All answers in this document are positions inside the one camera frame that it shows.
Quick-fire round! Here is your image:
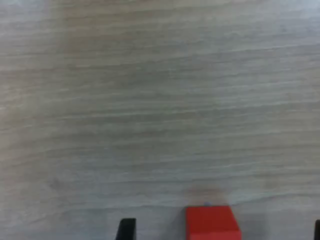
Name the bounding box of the red cube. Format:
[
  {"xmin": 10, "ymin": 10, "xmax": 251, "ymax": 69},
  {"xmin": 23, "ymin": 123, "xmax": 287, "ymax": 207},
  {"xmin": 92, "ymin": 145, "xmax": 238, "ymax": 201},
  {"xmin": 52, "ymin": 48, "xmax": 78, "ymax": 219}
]
[{"xmin": 185, "ymin": 205, "xmax": 243, "ymax": 240}]

